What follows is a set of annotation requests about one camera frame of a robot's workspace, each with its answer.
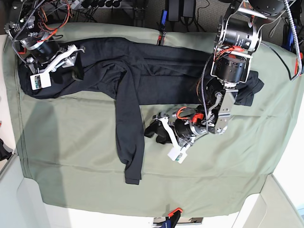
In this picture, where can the blue clamp handle top right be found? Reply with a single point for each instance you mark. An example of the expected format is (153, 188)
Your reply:
(288, 38)

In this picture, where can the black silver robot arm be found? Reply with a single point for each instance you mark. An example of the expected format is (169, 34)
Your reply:
(239, 35)

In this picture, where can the grey metal table bracket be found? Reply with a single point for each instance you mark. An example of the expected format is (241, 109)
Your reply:
(139, 17)

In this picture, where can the green table cloth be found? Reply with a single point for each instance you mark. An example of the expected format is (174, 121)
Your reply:
(67, 145)

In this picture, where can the orange black clamp bottom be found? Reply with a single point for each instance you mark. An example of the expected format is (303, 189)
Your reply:
(174, 217)

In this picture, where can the blue clamp handle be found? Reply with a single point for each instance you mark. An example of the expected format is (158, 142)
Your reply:
(163, 17)
(288, 38)

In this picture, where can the black power adapter right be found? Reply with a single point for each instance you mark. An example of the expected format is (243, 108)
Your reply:
(188, 8)

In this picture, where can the black object left edge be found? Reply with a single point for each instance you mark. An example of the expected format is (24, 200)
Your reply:
(4, 154)

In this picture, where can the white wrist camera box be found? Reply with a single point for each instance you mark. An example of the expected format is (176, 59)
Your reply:
(39, 81)
(177, 155)

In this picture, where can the dark long-sleeve T-shirt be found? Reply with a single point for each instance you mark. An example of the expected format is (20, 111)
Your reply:
(133, 74)

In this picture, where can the orange black clamp top middle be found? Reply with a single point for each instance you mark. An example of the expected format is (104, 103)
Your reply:
(161, 39)

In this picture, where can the white power strip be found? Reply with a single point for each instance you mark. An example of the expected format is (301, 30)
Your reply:
(74, 4)

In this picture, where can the blue clamp handle top middle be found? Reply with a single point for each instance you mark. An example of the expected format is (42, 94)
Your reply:
(163, 17)

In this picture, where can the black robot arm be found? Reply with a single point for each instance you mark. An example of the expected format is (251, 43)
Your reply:
(33, 40)

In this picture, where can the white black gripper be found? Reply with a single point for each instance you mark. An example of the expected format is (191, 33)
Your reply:
(66, 60)
(181, 128)

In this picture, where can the black power adapter left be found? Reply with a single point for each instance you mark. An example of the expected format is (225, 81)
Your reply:
(173, 10)

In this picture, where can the black power adapter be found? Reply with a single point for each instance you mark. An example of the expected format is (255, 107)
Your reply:
(173, 10)
(188, 8)

